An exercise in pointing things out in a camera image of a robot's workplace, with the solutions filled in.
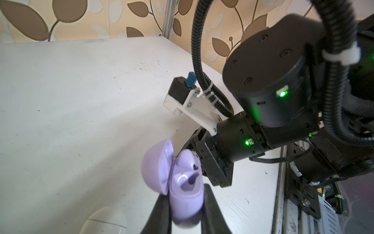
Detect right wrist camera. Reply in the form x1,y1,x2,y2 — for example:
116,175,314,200
163,72,221,136

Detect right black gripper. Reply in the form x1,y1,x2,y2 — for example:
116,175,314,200
182,127,234,188

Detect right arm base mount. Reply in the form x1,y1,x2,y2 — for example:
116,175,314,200
284,143,322,220

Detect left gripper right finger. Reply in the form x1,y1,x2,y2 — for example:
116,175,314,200
201,184,232,234

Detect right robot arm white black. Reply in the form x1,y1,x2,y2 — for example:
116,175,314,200
191,1,374,188

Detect white round charging case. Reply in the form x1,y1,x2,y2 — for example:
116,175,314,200
79,207,127,234

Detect purple round charging case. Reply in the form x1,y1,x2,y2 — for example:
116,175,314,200
141,139,204,223

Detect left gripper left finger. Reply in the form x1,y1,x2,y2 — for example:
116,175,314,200
141,194,172,234

